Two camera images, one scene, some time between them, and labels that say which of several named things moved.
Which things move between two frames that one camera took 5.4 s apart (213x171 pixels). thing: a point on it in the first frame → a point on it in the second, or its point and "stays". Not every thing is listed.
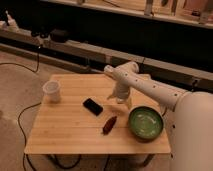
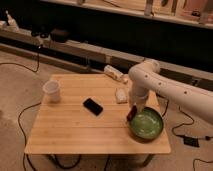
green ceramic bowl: x=145 y=123 stays
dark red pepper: x=108 y=126 → x=131 y=113
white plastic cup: x=51 y=92 stays
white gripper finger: x=129 y=103 → x=140 y=107
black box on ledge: x=58 y=36 stays
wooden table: x=85 y=121 stays
